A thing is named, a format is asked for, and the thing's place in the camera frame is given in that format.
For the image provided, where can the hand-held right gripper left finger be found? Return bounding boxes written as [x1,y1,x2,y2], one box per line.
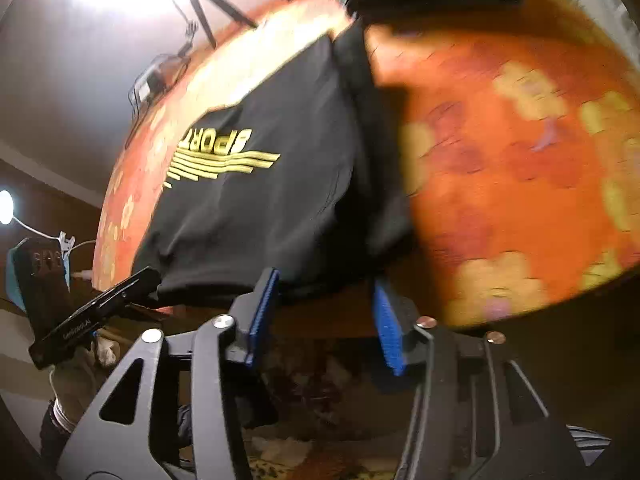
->
[55,266,281,480]

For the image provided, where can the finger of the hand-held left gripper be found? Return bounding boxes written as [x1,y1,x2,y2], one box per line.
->
[92,266,162,313]

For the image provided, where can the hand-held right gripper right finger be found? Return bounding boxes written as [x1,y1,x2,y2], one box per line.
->
[372,280,603,480]

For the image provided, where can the black pants with yellow stripes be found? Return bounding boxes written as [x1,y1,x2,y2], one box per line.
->
[131,22,416,307]

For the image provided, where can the person's left forearm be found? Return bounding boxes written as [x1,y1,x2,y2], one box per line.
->
[39,345,108,463]

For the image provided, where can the orange floral tablecloth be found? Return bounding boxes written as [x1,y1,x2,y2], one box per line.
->
[95,0,640,331]

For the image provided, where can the white power strip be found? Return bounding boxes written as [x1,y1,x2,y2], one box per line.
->
[132,57,168,107]

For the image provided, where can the small black tripod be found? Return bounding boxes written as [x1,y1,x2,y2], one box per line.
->
[172,0,259,50]

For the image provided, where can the white cable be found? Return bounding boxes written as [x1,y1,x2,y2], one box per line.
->
[12,217,95,282]

